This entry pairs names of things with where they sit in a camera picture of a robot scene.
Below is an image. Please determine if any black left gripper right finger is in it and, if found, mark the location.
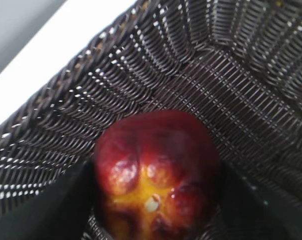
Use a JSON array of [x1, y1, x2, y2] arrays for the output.
[[219, 163, 302, 240]]

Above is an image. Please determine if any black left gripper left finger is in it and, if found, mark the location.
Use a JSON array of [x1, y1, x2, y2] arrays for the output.
[[0, 161, 95, 240]]

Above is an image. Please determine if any dark red apple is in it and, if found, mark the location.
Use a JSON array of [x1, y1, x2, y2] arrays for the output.
[[94, 110, 220, 240]]

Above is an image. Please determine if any black wicker basket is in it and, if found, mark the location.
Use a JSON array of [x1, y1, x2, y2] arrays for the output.
[[0, 0, 302, 240]]

